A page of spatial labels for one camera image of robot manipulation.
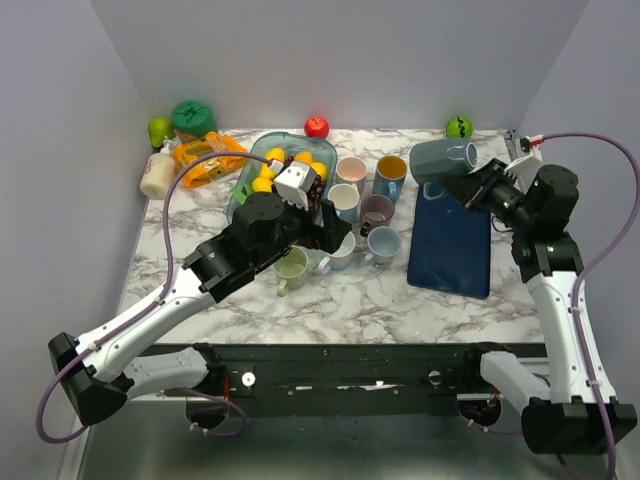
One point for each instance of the pink mug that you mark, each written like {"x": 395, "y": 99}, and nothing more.
{"x": 352, "y": 171}

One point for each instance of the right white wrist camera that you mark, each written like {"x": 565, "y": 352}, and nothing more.
{"x": 531, "y": 156}

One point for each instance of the small orange fruit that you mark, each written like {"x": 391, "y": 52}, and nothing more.
{"x": 305, "y": 157}

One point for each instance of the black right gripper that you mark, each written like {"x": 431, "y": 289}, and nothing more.
{"x": 482, "y": 183}

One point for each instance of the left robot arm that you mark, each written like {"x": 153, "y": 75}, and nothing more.
{"x": 101, "y": 370}

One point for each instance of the dark purple grapes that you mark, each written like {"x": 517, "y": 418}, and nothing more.
{"x": 315, "y": 193}

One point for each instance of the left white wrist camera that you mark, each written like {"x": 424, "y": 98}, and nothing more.
{"x": 294, "y": 182}

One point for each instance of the blue butterfly mug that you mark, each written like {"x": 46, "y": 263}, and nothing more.
{"x": 389, "y": 178}

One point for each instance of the green pear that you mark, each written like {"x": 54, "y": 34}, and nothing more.
{"x": 160, "y": 129}

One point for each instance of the clear blue fruit tray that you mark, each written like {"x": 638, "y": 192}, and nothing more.
{"x": 322, "y": 151}

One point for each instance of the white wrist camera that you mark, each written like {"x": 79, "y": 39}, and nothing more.
{"x": 531, "y": 156}
{"x": 294, "y": 182}

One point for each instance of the yellow lemon right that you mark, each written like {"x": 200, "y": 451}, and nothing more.
{"x": 321, "y": 170}

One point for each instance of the dark blue tray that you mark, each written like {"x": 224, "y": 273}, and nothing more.
{"x": 450, "y": 248}

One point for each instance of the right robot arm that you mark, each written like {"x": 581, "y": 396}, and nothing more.
{"x": 577, "y": 412}

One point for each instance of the grey white mug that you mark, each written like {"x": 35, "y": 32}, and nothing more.
{"x": 384, "y": 243}

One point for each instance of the dark teal mug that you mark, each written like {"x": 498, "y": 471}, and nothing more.
{"x": 435, "y": 160}

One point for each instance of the green mug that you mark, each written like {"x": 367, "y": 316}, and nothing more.
{"x": 292, "y": 271}

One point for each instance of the green black ball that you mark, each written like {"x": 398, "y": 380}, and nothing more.
{"x": 459, "y": 127}

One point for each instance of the yellow lemon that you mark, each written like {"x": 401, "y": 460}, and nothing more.
{"x": 264, "y": 181}
{"x": 321, "y": 170}

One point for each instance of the black table frame rail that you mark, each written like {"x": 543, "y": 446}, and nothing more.
{"x": 270, "y": 380}

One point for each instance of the yellow lemon left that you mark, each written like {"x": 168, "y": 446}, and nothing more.
{"x": 264, "y": 181}

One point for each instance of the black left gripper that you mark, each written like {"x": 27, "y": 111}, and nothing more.
{"x": 333, "y": 230}

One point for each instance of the yellow mango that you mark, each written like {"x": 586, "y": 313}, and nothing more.
{"x": 277, "y": 154}

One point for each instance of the red apple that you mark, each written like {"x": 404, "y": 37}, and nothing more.
{"x": 316, "y": 127}

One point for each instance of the purple mug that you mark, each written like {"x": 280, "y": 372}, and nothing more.
{"x": 375, "y": 210}

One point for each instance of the orange snack bag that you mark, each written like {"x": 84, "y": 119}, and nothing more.
{"x": 208, "y": 171}

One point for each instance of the cream lotion bottle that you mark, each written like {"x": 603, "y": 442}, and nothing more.
{"x": 159, "y": 172}

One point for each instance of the light blue faceted mug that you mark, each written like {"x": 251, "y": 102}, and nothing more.
{"x": 345, "y": 198}

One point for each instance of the red dragon fruit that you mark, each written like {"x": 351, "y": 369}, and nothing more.
{"x": 240, "y": 194}

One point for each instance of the light blue white mug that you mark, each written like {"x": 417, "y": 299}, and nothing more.
{"x": 341, "y": 259}

